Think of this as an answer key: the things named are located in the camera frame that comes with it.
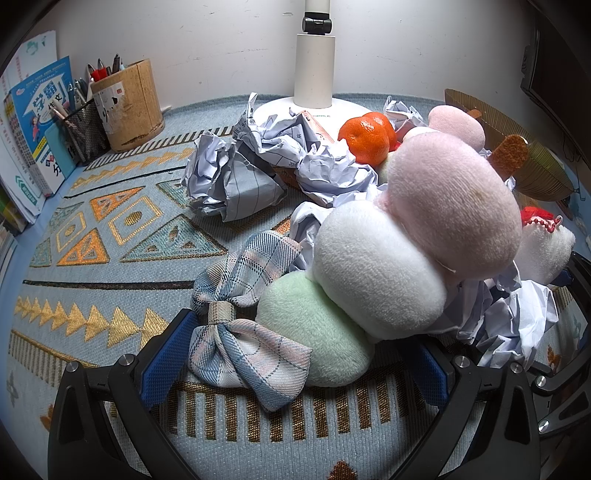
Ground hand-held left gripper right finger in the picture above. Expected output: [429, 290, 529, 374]
[392, 337, 541, 480]

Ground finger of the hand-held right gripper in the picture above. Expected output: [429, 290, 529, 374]
[561, 251, 591, 324]
[530, 369, 591, 462]

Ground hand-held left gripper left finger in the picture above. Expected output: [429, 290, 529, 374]
[47, 308, 204, 480]

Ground white plush toy red trim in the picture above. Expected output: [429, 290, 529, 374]
[519, 207, 577, 286]

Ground plaid fabric bow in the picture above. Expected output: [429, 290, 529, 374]
[189, 231, 314, 412]

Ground amber ribbed bowl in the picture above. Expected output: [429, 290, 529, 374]
[444, 89, 576, 202]

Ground large plush dango skewer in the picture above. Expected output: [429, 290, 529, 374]
[255, 127, 529, 388]

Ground orange tangerine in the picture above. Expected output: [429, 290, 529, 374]
[369, 113, 399, 145]
[338, 115, 389, 167]

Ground patterned blue woven mat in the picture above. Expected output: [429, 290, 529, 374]
[0, 95, 591, 480]

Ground stack of lying books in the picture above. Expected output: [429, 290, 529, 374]
[0, 187, 28, 278]

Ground black computer monitor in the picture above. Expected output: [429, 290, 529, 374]
[519, 0, 591, 158]

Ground white blue exercise book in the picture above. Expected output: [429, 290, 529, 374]
[39, 121, 78, 197]

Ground black mesh pen holder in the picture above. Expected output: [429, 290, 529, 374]
[58, 99, 112, 163]

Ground row of standing books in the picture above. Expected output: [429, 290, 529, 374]
[0, 76, 47, 227]

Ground bamboo pen holder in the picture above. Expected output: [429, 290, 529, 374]
[90, 59, 165, 153]

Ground bunch of pens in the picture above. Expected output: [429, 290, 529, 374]
[85, 54, 126, 84]
[48, 78, 95, 121]

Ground blue cover workbook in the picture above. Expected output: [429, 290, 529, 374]
[10, 56, 75, 185]

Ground white desk lamp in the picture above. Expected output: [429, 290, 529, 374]
[253, 0, 386, 127]

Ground leaning books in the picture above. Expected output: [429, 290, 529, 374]
[0, 30, 58, 100]

